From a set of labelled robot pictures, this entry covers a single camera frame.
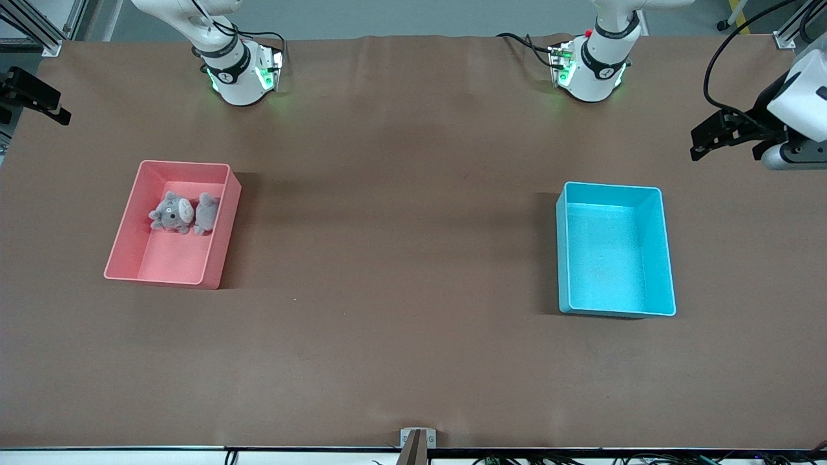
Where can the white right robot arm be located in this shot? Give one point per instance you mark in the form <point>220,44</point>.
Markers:
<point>240,87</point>

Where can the aluminium frame post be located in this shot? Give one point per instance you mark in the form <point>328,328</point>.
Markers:
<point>785,40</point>
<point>52,46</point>

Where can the black caster wheel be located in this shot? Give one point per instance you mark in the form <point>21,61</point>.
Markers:
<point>722,25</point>

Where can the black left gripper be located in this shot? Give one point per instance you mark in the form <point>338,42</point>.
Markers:
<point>760,108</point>

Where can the light blue plastic box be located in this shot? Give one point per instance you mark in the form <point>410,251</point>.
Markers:
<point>607,258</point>

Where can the grey metal table bracket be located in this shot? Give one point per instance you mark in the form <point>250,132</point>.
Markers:
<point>418,445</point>

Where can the pink plastic box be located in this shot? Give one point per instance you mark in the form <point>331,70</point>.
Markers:
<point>174,265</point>

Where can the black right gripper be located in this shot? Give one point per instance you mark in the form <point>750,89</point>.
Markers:
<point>19,86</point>

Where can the brown table cover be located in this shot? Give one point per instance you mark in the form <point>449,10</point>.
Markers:
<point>413,355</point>

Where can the arm base connector plate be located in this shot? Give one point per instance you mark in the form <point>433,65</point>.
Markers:
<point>562,64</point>
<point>270,71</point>

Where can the table edge rail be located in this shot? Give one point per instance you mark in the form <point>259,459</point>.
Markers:
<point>129,457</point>

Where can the grey plush animal toy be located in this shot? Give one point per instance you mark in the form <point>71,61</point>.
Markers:
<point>169,213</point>
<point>205,216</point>

